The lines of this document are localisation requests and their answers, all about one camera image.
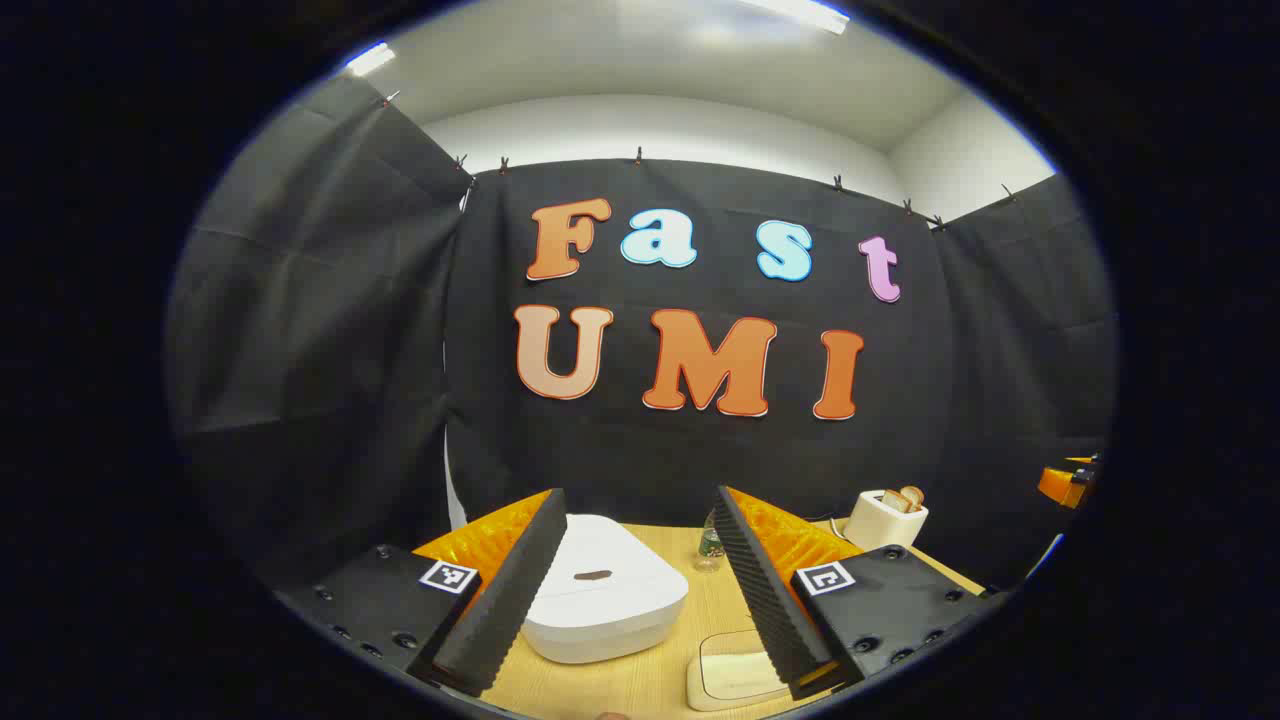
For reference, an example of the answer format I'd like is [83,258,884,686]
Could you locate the ceiling light strip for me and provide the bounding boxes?
[343,42,398,79]

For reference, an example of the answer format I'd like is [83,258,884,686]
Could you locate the black backdrop cloth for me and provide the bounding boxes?
[163,72,1121,601]

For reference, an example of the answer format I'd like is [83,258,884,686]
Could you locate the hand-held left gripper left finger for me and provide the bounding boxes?
[272,487,569,699]

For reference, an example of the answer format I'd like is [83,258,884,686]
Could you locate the white toaster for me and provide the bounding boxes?
[843,489,930,553]

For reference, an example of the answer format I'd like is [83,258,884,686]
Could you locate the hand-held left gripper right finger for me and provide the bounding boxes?
[713,485,1006,702]

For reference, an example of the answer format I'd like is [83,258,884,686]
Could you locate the white rice cooker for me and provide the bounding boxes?
[520,513,691,665]

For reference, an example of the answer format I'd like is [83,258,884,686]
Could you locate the clear water bottle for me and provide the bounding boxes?
[695,510,727,574]

